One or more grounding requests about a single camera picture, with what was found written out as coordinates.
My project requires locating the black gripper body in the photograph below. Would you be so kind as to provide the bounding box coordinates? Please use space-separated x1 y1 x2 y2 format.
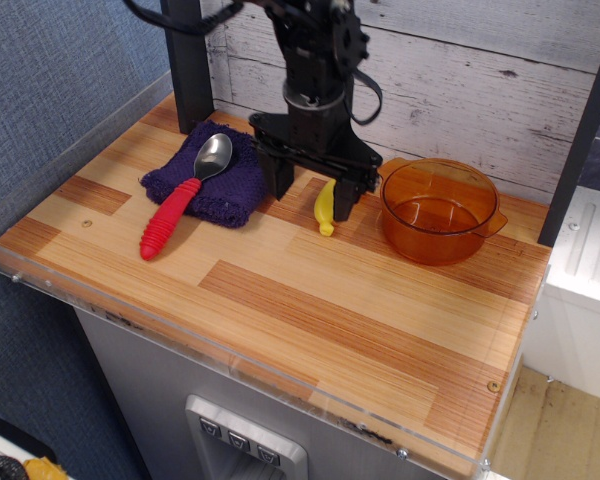
249 100 381 191

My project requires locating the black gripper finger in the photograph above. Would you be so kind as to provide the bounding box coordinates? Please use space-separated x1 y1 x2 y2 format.
257 149 295 200
333 178 373 222

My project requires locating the yellow toy banana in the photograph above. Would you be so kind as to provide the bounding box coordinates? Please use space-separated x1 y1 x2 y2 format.
313 179 336 237

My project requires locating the orange transparent plastic bowl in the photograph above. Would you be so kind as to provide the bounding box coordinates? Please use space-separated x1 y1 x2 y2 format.
379 158 508 266

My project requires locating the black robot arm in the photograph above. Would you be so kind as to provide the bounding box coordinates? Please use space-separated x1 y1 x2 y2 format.
249 1 382 222

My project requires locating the purple folded cloth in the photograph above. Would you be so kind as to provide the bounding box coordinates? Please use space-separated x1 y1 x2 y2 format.
140 121 268 228

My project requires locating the white ribbed appliance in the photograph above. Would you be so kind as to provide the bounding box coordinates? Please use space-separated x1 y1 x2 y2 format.
547 186 600 302

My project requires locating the grey cabinet with button panel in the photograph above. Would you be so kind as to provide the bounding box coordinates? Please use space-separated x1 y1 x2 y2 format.
77 311 436 479

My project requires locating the red handled metal spoon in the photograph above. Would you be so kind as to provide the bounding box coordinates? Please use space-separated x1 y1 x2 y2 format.
139 133 233 261

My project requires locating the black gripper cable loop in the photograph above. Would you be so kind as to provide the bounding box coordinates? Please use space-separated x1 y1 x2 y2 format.
347 67 384 126

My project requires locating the dark left vertical post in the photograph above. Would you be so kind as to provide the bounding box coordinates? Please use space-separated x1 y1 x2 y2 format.
165 30 215 134

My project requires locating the dark vertical post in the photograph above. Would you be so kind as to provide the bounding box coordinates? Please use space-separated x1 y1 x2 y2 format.
537 65 600 247
165 30 215 134

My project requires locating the black braided cable bundle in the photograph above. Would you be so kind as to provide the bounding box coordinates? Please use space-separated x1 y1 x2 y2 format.
122 0 246 37

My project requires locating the dark right vertical post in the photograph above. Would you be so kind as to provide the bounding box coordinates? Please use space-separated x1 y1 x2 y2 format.
537 65 600 247

